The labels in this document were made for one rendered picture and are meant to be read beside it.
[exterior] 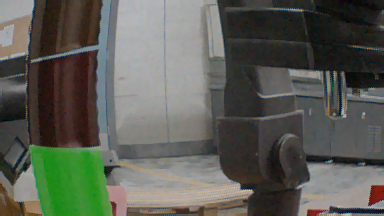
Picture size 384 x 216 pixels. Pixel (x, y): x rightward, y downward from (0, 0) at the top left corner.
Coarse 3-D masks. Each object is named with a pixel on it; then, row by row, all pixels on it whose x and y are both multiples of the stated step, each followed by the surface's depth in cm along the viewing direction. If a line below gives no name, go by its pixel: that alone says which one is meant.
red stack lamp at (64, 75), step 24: (48, 72) 36; (72, 72) 36; (48, 96) 36; (72, 96) 36; (96, 96) 37; (48, 120) 36; (72, 120) 36; (96, 120) 38; (48, 144) 36; (72, 144) 36; (96, 144) 37
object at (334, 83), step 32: (288, 0) 60; (320, 0) 57; (352, 0) 57; (256, 32) 60; (288, 32) 56; (320, 32) 55; (352, 32) 56; (256, 64) 60; (288, 64) 57; (320, 64) 55; (352, 64) 56
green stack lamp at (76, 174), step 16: (32, 160) 37; (48, 160) 36; (64, 160) 36; (80, 160) 36; (96, 160) 37; (48, 176) 36; (64, 176) 36; (80, 176) 36; (96, 176) 37; (48, 192) 36; (64, 192) 36; (80, 192) 36; (96, 192) 37; (48, 208) 37; (64, 208) 36; (80, 208) 36; (96, 208) 37
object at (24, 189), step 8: (32, 168) 455; (0, 176) 444; (24, 176) 398; (32, 176) 400; (8, 184) 411; (16, 184) 393; (24, 184) 397; (32, 184) 399; (8, 192) 410; (16, 192) 392; (24, 192) 396; (32, 192) 398; (16, 200) 390; (24, 200) 395; (32, 200) 398; (16, 208) 424; (24, 208) 398; (32, 208) 398
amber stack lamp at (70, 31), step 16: (48, 0) 36; (64, 0) 36; (80, 0) 36; (96, 0) 37; (32, 16) 37; (48, 16) 36; (64, 16) 36; (80, 16) 36; (96, 16) 37; (32, 32) 36; (48, 32) 36; (64, 32) 36; (80, 32) 36; (96, 32) 37; (32, 48) 36; (48, 48) 36; (64, 48) 36; (80, 48) 38
